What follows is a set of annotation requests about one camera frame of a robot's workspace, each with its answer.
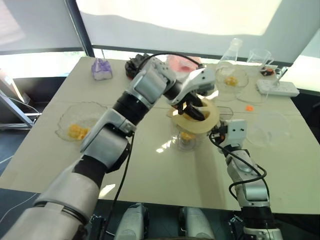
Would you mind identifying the clear conical glass flask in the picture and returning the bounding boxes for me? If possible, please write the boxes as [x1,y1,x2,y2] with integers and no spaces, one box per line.
[218,37,243,68]

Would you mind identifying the black crumpled object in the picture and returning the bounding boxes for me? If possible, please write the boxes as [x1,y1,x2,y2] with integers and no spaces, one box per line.
[124,53,151,80]

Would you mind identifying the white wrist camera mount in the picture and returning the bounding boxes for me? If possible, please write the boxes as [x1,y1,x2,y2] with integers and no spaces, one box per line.
[223,119,248,148]
[166,67,216,106]

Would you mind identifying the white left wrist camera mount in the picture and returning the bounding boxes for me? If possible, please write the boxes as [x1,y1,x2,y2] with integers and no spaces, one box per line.
[166,67,216,106]

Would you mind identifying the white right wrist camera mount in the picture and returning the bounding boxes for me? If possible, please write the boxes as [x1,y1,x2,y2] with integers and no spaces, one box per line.
[223,119,248,148]

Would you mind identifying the white power strip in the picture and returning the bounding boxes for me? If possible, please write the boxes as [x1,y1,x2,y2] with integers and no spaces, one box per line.
[255,79,300,97]

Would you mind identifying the yellow-orange food pieces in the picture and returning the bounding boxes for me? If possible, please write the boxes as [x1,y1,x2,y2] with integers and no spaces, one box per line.
[180,131,196,142]

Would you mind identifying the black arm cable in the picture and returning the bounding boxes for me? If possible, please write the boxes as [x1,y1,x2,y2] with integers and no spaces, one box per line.
[208,131,271,203]
[102,52,205,240]

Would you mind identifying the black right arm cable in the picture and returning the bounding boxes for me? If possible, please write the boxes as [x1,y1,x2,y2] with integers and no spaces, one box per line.
[208,131,271,203]

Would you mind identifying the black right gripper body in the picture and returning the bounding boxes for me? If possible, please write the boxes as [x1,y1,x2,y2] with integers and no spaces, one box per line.
[210,121,228,146]

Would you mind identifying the clear glass beaker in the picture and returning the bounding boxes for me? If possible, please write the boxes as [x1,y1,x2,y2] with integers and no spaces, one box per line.
[246,48,275,70]

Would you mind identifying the wavy-rimmed glass bowl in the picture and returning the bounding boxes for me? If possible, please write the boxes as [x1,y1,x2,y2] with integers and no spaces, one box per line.
[55,101,109,143]

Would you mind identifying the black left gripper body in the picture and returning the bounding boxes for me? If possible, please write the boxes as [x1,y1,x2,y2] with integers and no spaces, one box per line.
[183,82,216,107]

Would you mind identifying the round glass bowl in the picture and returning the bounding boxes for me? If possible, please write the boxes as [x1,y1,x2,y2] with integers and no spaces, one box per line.
[214,65,250,101]

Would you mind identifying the empty clear glass bowl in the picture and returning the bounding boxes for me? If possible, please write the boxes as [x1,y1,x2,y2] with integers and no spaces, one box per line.
[246,112,292,147]

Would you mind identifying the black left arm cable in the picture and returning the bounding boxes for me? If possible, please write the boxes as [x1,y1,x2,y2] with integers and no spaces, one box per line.
[102,52,205,240]

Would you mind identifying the dark window frame post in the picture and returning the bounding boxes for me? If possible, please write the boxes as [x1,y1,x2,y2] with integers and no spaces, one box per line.
[64,0,95,58]

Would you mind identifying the small orange black object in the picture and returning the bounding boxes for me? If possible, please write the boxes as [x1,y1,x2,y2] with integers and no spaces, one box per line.
[259,65,276,77]

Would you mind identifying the silver rounded robot shell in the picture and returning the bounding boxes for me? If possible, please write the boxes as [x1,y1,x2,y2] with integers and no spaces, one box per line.
[113,202,151,240]
[178,206,216,240]

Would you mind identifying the yellow-orange food pile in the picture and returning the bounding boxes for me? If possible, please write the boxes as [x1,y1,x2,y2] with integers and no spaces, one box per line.
[224,76,238,87]

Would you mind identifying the pink translucent bowl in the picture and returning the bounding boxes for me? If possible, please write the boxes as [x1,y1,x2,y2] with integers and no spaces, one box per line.
[166,54,203,75]

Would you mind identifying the grey metal stand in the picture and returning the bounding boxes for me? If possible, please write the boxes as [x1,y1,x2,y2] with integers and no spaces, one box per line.
[0,68,42,131]

